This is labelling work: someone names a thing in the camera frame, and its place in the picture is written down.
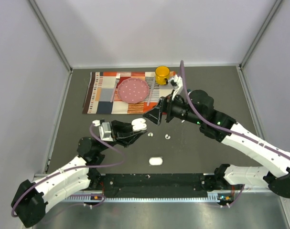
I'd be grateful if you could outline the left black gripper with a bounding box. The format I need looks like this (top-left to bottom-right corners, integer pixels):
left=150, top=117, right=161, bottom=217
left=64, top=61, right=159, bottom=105
left=97, top=120, right=147, bottom=153

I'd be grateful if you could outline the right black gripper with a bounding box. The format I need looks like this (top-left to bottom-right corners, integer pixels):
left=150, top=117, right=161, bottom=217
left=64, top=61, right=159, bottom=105
left=142, top=89, right=204, bottom=125

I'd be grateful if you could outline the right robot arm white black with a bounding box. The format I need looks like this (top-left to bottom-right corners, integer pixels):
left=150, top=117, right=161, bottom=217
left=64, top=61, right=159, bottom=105
left=143, top=90, right=290, bottom=198

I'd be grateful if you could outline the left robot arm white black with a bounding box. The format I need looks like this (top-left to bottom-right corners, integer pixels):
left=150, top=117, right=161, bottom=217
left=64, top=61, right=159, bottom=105
left=11, top=118, right=147, bottom=228

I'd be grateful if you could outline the white oval charging case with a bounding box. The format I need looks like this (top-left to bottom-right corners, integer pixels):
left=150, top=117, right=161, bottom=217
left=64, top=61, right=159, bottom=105
left=149, top=157, right=163, bottom=166

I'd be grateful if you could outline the grey knife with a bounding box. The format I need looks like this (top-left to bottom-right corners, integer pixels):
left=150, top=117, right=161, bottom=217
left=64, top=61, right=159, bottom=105
left=147, top=78, right=155, bottom=106

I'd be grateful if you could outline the pink dotted plate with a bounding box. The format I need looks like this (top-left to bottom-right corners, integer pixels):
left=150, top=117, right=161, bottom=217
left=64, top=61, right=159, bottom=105
left=118, top=78, right=150, bottom=104

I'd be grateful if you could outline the yellow glass mug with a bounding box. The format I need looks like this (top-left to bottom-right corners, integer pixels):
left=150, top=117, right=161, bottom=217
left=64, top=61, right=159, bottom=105
left=155, top=66, right=170, bottom=85

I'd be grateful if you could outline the colourful checked placemat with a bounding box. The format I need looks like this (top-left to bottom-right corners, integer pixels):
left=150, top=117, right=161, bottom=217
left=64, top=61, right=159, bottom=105
left=83, top=72, right=172, bottom=115

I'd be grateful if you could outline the grey fork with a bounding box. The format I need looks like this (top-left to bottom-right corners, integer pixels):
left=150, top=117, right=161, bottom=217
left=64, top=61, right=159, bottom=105
left=110, top=73, right=120, bottom=103

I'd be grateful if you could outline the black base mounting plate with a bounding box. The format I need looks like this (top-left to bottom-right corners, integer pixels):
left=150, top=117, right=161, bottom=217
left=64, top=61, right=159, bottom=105
left=99, top=173, right=220, bottom=198

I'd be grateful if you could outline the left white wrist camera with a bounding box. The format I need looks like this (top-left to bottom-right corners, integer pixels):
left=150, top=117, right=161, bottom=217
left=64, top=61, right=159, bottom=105
left=92, top=119, right=113, bottom=142

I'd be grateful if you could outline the white slotted cable duct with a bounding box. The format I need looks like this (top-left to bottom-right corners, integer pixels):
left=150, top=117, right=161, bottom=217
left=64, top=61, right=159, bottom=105
left=63, top=193, right=220, bottom=203

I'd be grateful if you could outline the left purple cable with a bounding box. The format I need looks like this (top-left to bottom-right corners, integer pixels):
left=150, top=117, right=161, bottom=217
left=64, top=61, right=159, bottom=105
left=10, top=125, right=126, bottom=217

